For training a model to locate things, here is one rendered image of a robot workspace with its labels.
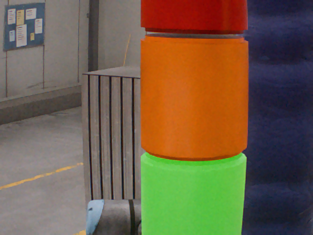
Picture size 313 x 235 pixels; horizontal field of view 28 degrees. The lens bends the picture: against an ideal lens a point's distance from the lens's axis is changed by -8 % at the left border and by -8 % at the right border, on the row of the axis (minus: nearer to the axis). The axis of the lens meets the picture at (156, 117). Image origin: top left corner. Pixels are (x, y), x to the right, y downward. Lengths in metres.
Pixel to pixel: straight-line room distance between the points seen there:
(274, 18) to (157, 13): 1.11
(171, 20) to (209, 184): 0.07
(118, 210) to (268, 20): 0.82
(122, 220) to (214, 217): 1.64
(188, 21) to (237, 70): 0.03
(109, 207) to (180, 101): 1.67
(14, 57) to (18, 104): 0.91
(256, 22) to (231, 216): 1.12
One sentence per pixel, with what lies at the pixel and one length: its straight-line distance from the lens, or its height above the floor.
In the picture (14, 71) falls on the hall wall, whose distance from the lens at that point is 12.31.
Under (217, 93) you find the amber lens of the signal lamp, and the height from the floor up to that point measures 2.25.
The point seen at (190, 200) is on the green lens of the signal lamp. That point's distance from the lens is 0.29.
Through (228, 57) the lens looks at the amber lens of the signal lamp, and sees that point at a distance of 0.28.
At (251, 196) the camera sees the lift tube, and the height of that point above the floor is 1.85.
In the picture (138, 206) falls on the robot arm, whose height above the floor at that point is 1.67.
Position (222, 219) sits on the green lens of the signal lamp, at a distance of 0.30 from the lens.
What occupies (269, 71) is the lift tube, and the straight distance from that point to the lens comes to 1.40.
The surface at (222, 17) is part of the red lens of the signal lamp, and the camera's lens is 0.28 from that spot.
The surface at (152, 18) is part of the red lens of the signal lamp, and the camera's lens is 0.28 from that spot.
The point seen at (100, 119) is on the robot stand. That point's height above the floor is 1.88.
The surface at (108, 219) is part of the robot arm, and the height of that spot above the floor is 1.64.
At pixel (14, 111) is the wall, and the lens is 12.20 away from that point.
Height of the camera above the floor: 2.29
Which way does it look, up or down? 11 degrees down
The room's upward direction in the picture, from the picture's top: straight up
